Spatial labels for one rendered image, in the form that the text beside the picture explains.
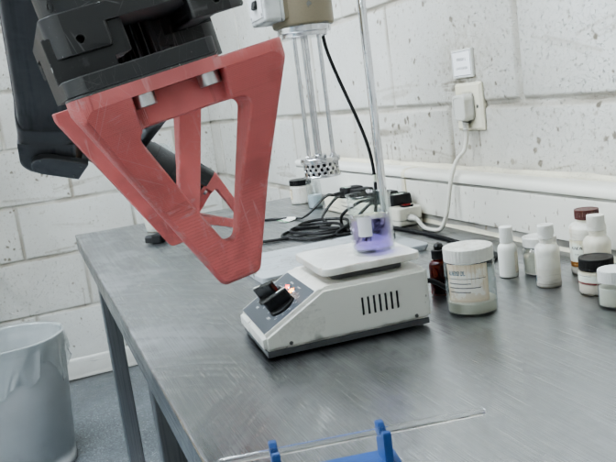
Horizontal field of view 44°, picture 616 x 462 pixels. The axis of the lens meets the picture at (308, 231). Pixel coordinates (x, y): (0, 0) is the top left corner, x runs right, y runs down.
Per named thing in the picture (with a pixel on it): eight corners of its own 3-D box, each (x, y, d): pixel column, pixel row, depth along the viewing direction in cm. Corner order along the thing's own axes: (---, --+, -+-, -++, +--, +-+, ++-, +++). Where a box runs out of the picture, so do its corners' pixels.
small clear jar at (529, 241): (546, 279, 101) (544, 240, 100) (517, 275, 105) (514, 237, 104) (566, 270, 104) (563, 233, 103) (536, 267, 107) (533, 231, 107)
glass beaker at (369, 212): (401, 256, 87) (394, 186, 86) (356, 263, 87) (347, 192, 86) (390, 247, 93) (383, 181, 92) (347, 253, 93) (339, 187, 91)
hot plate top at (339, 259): (323, 278, 84) (322, 270, 84) (293, 260, 95) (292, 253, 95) (423, 258, 87) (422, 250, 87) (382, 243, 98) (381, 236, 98)
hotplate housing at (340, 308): (267, 363, 83) (257, 291, 81) (242, 332, 95) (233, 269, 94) (451, 321, 88) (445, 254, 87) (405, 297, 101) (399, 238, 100)
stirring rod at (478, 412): (216, 460, 53) (486, 407, 56) (215, 458, 54) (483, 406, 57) (217, 468, 53) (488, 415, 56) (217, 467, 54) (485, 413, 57)
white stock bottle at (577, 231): (581, 266, 105) (577, 204, 104) (615, 269, 102) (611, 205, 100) (565, 274, 102) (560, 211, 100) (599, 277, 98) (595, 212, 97)
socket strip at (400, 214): (400, 227, 151) (397, 206, 150) (324, 210, 188) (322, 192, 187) (423, 223, 152) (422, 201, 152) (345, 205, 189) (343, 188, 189)
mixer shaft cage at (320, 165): (311, 180, 126) (291, 27, 122) (297, 178, 133) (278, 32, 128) (347, 174, 129) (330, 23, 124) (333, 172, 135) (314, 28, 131)
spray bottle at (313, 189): (310, 209, 192) (304, 167, 190) (307, 207, 196) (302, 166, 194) (324, 206, 193) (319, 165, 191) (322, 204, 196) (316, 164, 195)
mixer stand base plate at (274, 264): (262, 284, 119) (261, 278, 118) (229, 264, 137) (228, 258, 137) (431, 248, 128) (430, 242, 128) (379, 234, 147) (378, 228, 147)
